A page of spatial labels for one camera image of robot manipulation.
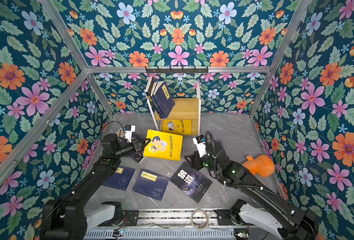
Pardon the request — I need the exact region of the blue book yellow label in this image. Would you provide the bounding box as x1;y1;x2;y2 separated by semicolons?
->
157;81;175;119
150;80;165;119

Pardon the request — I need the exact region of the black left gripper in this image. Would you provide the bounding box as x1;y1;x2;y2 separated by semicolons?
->
113;137;150;160

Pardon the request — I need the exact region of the yellow book under shelf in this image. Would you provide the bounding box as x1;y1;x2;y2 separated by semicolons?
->
161;120;192;135

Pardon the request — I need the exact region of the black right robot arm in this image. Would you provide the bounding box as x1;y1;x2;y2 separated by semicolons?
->
185;150;318;240

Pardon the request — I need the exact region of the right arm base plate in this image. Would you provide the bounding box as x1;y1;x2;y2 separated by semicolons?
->
214;209;242;226

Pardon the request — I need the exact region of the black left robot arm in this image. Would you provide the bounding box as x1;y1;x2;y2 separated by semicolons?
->
39;134;150;240

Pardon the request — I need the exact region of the dark portrait book left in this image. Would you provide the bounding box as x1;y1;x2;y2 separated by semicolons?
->
130;132;146;164

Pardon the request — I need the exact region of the yellow cartoon cover book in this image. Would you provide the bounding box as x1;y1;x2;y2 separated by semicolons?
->
143;130;183;161

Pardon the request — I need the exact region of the wooden white bookshelf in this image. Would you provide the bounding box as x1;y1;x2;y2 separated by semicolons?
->
145;81;201;136

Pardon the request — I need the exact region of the black hook rail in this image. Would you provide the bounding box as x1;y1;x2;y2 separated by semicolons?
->
145;67;209;74

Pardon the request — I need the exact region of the dark portrait book right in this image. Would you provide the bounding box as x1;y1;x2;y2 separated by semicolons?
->
215;139;228;160

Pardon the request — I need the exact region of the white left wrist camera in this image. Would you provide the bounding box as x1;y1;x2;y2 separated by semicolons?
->
124;125;135;143

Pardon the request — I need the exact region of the blue book front centre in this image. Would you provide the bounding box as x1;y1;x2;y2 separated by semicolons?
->
132;169;170;201

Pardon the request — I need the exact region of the orange gourd toy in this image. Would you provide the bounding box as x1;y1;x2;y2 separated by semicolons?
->
242;155;275;178

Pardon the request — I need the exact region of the black book on shelf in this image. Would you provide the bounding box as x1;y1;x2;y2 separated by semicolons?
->
145;77;158;112

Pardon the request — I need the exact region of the tape roll ring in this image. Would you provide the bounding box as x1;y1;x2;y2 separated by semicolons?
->
190;209;210;231

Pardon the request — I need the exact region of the black wolf cover book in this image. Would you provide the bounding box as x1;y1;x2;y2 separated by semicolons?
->
170;162;212;204

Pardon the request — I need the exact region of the dark portrait book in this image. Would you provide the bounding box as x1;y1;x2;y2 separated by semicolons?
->
215;139;228;160
130;132;146;164

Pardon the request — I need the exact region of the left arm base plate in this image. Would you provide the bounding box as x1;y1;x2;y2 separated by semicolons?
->
99;210;139;227

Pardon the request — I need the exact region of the blue book under yellow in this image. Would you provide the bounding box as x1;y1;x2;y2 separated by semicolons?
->
102;165;136;191

